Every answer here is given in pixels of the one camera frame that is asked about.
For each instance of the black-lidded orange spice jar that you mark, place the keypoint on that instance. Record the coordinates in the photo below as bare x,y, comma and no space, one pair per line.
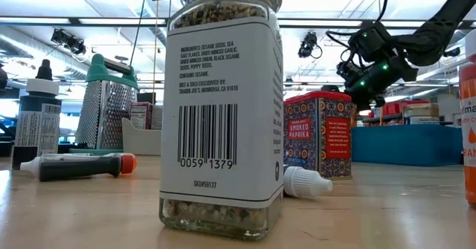
353,115

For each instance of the red-lidded smoked paprika tin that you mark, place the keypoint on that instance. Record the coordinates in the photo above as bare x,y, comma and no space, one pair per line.
318,137

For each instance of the white-lidded seasoning glass jar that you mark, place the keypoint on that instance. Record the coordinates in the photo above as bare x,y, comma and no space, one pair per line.
219,111

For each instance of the green mini cereal box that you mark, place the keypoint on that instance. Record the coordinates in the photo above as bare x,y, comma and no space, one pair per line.
156,117

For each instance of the pink mini cereal box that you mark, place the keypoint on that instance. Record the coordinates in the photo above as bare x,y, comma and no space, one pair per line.
140,115

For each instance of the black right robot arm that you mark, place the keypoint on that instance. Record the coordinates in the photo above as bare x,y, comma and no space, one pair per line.
431,41

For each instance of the shelving rack with bins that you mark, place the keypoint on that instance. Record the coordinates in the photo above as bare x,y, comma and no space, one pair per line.
390,109

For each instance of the black ceiling spotlight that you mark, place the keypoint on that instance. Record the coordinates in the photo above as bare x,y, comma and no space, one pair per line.
68,42
308,44

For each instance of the grey plastic bin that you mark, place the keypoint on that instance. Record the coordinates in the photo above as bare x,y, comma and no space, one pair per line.
141,143

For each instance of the small black red-capped bottle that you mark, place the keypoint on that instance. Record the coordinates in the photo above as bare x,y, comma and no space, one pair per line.
82,167

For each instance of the black bottle with white collar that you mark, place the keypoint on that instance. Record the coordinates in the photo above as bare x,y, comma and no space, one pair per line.
37,122

